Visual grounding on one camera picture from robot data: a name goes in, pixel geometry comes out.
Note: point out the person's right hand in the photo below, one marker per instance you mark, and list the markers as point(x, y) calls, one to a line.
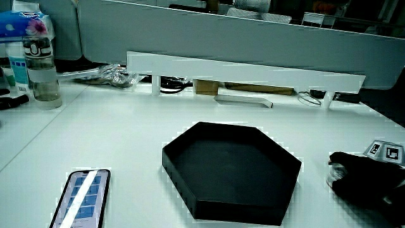
point(364, 180)

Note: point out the small clear plastic container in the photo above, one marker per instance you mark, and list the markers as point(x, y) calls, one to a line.
point(336, 173)

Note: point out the grey desk partition panel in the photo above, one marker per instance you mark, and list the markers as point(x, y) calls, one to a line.
point(61, 31)
point(221, 38)

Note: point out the white desk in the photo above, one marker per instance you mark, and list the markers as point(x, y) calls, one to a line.
point(133, 126)

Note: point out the black device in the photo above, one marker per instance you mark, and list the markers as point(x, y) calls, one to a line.
point(341, 96)

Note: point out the black hexagonal tray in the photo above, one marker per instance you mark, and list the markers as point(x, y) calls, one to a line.
point(231, 177)

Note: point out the flat brown wooden board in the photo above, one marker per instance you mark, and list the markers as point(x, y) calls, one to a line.
point(259, 88)

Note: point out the flat silver metal piece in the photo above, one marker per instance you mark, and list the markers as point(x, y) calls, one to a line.
point(243, 100)

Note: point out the white desktop riser shelf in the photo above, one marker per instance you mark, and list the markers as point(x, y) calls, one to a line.
point(240, 71)

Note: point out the small brown cardboard box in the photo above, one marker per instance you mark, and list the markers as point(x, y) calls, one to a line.
point(206, 87)

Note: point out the grey cloth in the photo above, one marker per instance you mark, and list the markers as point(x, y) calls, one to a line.
point(256, 11)

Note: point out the crumpled clear plastic bag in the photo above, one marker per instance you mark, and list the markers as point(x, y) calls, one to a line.
point(110, 74)

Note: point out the black smartphone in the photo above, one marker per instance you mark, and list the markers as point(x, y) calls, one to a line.
point(80, 201)

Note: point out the clear water bottle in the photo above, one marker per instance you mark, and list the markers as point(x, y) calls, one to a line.
point(42, 76)

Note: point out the black object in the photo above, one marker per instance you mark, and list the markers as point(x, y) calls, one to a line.
point(12, 102)

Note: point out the white and teal tube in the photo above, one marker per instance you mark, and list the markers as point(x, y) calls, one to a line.
point(18, 68)

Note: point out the blue floral tissue pack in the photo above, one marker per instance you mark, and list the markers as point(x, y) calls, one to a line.
point(25, 25)

